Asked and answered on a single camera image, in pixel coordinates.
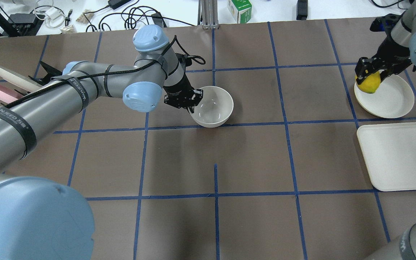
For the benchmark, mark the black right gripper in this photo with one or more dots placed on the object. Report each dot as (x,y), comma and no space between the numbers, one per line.
(387,52)

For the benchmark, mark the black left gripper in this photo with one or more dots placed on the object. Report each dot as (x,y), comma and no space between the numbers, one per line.
(178,88)

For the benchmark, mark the aluminium frame post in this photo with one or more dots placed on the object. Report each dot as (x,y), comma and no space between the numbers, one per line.
(208,14)

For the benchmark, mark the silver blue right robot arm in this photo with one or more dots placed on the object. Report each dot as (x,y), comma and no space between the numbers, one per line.
(404,246)

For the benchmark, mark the cream round plate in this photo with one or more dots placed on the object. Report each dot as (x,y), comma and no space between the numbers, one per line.
(393,98)

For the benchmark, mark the black power adapter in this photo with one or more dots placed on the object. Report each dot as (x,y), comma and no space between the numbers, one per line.
(115,4)

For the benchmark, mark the white rectangular tray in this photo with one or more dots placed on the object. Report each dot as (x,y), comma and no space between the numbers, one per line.
(389,152)

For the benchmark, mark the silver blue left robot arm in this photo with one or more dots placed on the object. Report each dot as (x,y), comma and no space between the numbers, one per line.
(41,219)

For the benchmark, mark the white ceramic bowl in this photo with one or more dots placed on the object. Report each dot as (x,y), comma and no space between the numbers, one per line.
(214,109)

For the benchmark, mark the black device on table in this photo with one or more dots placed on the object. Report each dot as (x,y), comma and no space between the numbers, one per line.
(301,9)

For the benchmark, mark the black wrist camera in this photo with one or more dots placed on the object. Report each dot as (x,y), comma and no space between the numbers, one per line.
(385,23)

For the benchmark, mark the green white carton box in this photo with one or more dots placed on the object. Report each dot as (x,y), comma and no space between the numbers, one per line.
(241,10)

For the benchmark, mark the cream plate in rack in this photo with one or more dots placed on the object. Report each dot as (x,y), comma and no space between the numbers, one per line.
(19,80)

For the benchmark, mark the yellow lemon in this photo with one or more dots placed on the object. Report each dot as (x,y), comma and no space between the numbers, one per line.
(370,84)

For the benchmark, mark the black dish rack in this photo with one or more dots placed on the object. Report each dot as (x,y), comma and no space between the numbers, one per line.
(50,73)

